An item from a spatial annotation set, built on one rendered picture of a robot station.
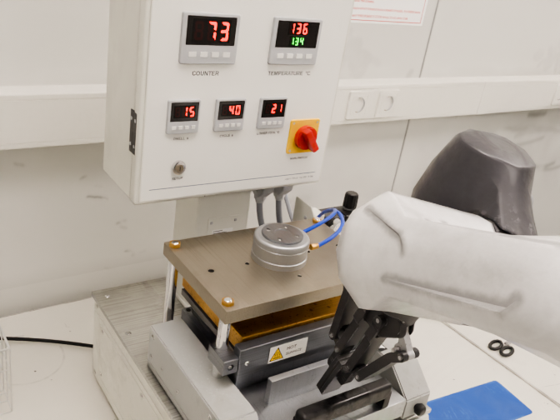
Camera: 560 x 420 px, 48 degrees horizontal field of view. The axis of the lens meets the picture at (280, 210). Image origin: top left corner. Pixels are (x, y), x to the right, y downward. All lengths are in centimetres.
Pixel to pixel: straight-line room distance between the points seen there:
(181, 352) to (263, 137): 33
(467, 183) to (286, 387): 40
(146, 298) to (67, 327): 28
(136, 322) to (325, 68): 49
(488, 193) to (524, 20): 152
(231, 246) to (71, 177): 49
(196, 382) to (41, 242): 61
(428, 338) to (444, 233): 104
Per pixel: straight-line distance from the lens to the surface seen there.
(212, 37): 85
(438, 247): 44
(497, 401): 136
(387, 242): 48
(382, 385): 87
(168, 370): 89
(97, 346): 115
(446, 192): 59
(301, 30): 93
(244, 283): 82
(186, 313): 95
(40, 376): 123
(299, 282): 84
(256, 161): 96
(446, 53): 183
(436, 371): 138
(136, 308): 107
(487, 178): 57
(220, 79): 88
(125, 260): 143
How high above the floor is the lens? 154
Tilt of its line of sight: 25 degrees down
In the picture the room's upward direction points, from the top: 9 degrees clockwise
